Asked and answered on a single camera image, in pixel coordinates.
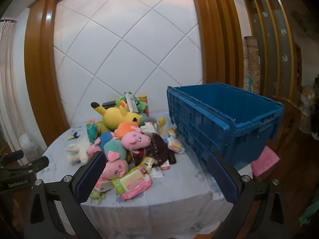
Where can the green cloth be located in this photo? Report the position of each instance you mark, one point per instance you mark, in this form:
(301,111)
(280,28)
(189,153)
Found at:
(310,212)

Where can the yellow pink wet wipes pack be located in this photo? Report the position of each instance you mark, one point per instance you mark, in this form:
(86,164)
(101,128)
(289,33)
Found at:
(132,181)

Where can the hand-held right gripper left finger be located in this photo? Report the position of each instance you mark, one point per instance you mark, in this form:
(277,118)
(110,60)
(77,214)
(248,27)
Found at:
(91,176)

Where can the small yellow white toy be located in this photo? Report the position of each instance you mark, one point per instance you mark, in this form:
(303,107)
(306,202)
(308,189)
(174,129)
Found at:
(172,132)

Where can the yellow plush toy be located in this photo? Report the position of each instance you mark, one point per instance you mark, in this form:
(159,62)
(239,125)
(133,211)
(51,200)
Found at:
(114,115)

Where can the clear plastic bag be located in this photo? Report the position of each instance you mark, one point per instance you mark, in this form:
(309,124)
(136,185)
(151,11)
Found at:
(307,104)

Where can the small blue white toy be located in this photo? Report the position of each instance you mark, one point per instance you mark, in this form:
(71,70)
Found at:
(74,135)

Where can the wooden chair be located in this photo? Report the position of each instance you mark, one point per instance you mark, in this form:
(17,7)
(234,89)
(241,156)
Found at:
(289,124)

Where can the olive green plush toy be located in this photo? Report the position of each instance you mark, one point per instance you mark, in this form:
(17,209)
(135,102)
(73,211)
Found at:
(102,127)

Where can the white plush rabbit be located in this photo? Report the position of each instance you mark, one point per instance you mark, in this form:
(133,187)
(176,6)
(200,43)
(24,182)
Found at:
(79,149)

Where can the pig plush in blue dress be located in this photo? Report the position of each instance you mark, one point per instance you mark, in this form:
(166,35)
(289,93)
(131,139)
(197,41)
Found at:
(106,138)

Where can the black box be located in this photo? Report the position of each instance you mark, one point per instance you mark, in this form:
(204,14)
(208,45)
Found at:
(108,104)

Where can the brown knit hat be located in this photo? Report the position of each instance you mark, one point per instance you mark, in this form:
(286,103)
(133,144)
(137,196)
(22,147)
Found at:
(157,149)

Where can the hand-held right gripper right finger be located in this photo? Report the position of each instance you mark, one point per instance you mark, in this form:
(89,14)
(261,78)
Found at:
(221,179)

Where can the pink pig plush with glasses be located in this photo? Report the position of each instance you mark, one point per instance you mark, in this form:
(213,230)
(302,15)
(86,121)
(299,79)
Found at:
(116,169)

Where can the pastel tissue packet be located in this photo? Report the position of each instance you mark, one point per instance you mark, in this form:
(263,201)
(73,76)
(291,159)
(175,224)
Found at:
(175,145)

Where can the white paper box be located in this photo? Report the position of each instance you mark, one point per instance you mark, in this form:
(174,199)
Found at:
(148,128)

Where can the white curtain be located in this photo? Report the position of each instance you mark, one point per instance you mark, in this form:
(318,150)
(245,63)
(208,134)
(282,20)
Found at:
(8,84)

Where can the beige patterned rolled carpet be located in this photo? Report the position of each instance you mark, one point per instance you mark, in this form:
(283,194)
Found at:
(251,59)

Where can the white carton box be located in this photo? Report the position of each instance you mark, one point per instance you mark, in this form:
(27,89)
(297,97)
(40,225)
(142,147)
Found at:
(131,102)

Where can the pink pig plush head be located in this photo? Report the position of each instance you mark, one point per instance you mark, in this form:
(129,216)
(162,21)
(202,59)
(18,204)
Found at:
(134,139)

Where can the small pink pig plush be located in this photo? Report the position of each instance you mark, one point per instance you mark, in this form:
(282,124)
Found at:
(92,150)

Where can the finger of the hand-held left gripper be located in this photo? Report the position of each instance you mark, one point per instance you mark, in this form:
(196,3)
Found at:
(15,155)
(37,163)

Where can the pink cloth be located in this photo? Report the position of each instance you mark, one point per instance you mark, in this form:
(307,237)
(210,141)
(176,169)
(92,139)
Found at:
(265,161)

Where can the wooden slatted partition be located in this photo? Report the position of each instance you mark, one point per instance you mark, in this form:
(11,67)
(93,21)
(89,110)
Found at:
(271,42)

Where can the small green toy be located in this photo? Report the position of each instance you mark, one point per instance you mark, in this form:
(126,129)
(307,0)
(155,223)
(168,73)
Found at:
(96,196)

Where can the black remote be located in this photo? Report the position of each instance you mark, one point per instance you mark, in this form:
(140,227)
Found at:
(172,158)

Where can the small beige box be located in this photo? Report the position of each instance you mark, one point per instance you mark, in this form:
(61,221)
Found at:
(104,185)

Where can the blue plastic crate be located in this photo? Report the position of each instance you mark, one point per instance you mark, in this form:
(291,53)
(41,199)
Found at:
(249,109)

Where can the small yellow plush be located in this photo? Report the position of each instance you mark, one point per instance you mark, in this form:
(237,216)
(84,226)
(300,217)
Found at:
(161,123)

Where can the orange plush toy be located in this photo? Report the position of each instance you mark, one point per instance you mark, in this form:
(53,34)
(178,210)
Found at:
(124,128)

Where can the yellow foil packet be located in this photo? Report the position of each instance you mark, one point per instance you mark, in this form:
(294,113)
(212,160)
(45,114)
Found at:
(145,164)

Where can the small red white box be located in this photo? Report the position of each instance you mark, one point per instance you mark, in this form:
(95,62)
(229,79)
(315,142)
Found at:
(165,165)

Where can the yellow red snack can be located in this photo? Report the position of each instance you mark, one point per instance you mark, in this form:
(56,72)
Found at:
(144,99)

